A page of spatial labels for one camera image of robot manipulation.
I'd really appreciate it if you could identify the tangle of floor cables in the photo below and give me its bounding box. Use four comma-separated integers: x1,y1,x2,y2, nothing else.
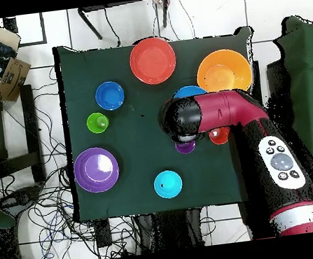
0,58,139,259

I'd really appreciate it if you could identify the dark green table cloth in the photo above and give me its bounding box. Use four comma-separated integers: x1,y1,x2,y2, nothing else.
53,23,273,224

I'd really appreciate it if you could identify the yellow bowl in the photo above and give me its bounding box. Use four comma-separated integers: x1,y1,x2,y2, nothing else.
193,45,255,98

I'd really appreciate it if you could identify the printed cardboard box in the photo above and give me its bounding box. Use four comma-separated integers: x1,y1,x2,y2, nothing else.
0,55,36,104

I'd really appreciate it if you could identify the orange cup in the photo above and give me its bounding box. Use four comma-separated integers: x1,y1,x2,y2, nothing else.
207,126,232,147

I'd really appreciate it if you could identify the orange bowl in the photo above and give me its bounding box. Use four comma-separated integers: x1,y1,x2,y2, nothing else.
127,34,179,88

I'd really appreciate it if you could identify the purple cup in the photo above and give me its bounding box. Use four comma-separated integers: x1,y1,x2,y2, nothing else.
174,140,197,156

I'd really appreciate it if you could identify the purple bowl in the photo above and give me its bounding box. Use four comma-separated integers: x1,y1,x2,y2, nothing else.
71,144,123,196

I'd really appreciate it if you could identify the black metal frame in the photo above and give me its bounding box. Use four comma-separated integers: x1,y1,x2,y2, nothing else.
76,0,175,43

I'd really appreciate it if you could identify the black wooden bench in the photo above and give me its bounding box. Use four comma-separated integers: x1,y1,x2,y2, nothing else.
0,83,47,188

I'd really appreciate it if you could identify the green cup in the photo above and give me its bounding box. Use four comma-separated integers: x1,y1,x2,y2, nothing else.
85,111,111,135

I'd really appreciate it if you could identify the black pedestal leg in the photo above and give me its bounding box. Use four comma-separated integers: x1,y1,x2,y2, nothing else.
0,184,46,217

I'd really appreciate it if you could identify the dark blue bowl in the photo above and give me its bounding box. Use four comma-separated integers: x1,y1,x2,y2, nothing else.
93,79,127,113

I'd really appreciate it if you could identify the large sky blue bowl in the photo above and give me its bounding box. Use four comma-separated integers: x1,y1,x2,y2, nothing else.
172,83,209,100

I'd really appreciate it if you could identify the small light blue bowl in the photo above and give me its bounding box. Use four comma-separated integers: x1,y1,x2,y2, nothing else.
152,168,185,201

